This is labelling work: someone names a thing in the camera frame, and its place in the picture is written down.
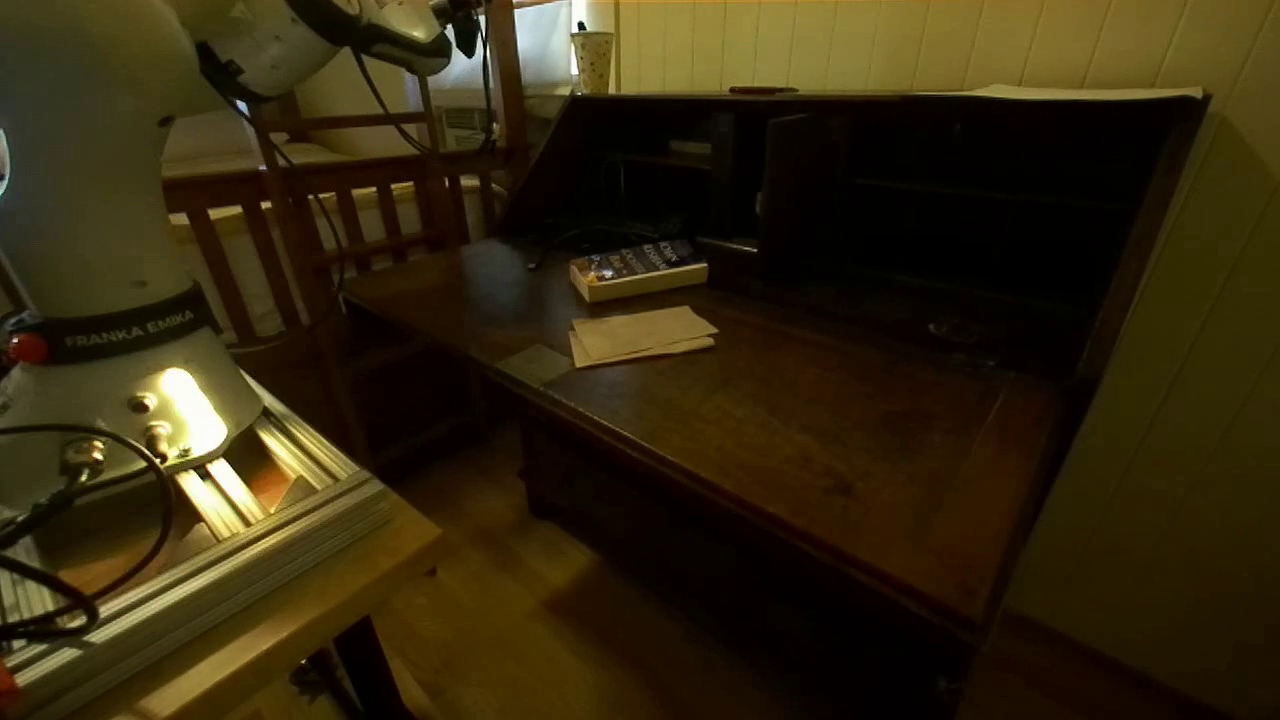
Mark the light wooden robot table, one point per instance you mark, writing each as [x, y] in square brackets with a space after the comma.
[293, 613]

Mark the wooden chair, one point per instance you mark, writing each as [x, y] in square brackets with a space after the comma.
[334, 203]

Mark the white Franka Panda arm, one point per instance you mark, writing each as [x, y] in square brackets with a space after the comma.
[83, 203]

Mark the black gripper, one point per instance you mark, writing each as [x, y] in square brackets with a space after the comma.
[463, 21]

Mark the stack of paper sheets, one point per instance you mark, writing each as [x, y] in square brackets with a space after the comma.
[642, 332]

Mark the calculator with grey keys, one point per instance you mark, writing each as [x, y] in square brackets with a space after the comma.
[636, 270]

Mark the dark wooden secretary desk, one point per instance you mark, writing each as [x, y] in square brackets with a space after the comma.
[824, 426]

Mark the small grey card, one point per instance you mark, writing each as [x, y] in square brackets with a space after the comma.
[538, 363]

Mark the white paper sheet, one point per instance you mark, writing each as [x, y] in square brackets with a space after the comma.
[1085, 95]

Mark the red round button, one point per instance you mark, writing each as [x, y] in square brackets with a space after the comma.
[26, 347]

